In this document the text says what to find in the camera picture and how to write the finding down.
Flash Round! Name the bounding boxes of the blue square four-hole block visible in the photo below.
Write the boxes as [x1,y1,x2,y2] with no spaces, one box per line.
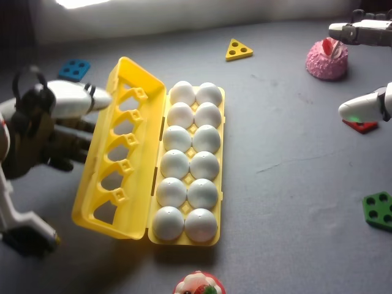
[58,59,92,83]

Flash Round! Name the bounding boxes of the yellow egg carton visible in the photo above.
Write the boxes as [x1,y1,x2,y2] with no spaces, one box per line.
[71,56,226,246]

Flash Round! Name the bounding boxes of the yellow triangle three-hole block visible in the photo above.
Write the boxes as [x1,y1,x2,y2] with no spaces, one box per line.
[225,38,254,62]

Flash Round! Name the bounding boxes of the green pentagon five-hole block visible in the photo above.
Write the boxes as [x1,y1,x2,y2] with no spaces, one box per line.
[361,191,392,232]

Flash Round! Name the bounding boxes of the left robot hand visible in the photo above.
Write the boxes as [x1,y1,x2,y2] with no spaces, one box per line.
[6,66,113,181]

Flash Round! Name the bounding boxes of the white backdrop sheet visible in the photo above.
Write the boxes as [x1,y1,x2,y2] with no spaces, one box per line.
[30,0,362,43]

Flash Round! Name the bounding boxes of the grey table cloth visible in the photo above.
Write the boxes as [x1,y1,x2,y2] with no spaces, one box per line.
[0,17,392,294]

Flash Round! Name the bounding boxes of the pink toy cake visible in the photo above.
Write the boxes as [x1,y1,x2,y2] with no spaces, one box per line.
[305,37,349,81]

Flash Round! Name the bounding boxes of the white toy egg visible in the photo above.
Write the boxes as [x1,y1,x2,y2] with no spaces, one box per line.
[167,102,195,129]
[184,208,219,243]
[152,206,186,241]
[192,124,222,153]
[189,151,220,181]
[187,178,219,210]
[194,102,222,129]
[156,176,188,208]
[195,81,223,107]
[160,149,190,180]
[169,80,197,105]
[162,125,193,153]

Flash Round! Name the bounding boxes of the red strawberry toy cake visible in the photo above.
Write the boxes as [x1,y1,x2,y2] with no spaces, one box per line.
[171,270,227,294]

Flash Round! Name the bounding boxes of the red pentagon five-hole block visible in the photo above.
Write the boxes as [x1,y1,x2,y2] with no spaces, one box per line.
[342,118,379,135]

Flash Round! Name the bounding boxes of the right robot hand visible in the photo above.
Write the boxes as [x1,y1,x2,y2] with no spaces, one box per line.
[328,9,392,123]

